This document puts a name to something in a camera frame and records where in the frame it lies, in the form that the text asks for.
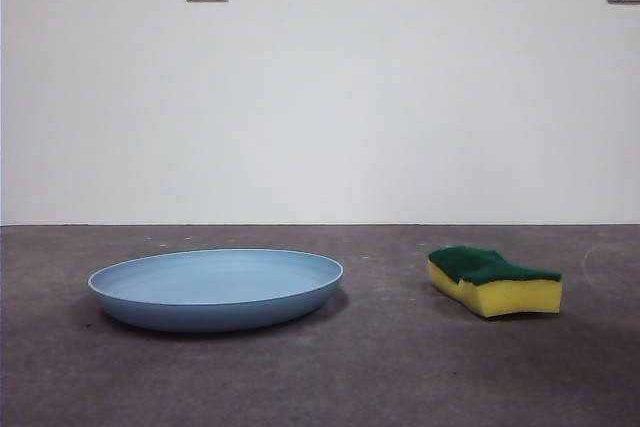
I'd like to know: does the yellow sponge with green pad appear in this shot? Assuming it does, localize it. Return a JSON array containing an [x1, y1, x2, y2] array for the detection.
[[427, 245, 564, 320]]

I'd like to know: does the light blue round plate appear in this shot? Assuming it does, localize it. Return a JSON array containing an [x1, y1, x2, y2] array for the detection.
[[87, 246, 345, 333]]

